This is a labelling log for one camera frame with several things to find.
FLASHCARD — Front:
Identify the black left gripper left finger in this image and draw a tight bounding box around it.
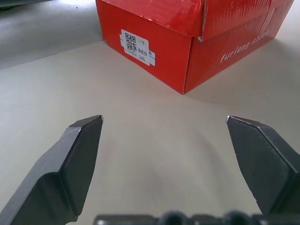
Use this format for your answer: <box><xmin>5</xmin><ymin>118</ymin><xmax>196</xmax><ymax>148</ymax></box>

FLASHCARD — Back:
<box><xmin>0</xmin><ymin>114</ymin><xmax>104</xmax><ymax>225</ymax></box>

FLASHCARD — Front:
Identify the red shoe box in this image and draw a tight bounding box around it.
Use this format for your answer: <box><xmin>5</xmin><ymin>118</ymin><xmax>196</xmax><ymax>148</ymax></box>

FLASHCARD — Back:
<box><xmin>102</xmin><ymin>11</ymin><xmax>287</xmax><ymax>95</ymax></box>

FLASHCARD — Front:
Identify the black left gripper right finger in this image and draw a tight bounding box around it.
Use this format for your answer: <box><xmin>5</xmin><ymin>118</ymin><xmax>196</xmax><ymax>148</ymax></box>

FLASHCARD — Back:
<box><xmin>225</xmin><ymin>115</ymin><xmax>300</xmax><ymax>218</ymax></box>

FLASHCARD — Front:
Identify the white QR code label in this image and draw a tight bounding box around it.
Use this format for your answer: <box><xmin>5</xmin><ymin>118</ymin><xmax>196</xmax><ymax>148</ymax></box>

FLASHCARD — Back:
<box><xmin>118</xmin><ymin>29</ymin><xmax>157</xmax><ymax>67</ymax></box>

